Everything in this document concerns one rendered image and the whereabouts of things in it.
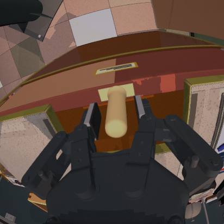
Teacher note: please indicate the orange-brown drawer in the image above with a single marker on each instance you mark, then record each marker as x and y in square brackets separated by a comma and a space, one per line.
[168, 103]

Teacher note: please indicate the stack of books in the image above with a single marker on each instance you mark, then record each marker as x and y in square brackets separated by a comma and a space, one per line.
[203, 196]

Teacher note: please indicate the orange flat box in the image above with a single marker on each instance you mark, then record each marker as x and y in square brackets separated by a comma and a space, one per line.
[37, 200]

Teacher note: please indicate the beige round pot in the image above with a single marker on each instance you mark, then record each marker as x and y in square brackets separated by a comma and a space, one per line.
[193, 209]

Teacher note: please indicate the small grey box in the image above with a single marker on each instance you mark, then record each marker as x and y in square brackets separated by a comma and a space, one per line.
[10, 217]

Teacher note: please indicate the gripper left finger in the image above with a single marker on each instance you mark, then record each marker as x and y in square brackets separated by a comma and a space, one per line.
[45, 163]

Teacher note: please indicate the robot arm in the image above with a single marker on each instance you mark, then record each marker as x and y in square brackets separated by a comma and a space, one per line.
[16, 9]

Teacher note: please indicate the grey metal frame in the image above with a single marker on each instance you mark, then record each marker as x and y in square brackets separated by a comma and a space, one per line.
[218, 117]

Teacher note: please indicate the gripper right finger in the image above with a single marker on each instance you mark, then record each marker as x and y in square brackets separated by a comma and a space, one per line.
[192, 143]

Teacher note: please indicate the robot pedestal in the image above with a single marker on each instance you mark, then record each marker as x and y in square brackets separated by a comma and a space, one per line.
[45, 23]

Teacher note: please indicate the red-brown cabinet body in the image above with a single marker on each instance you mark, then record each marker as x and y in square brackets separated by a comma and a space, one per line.
[63, 85]

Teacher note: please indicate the cream label with black print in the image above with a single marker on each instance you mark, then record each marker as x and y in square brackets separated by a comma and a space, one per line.
[116, 68]

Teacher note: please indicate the brown wooden cupboard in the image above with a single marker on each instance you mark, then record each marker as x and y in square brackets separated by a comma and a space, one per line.
[195, 14]

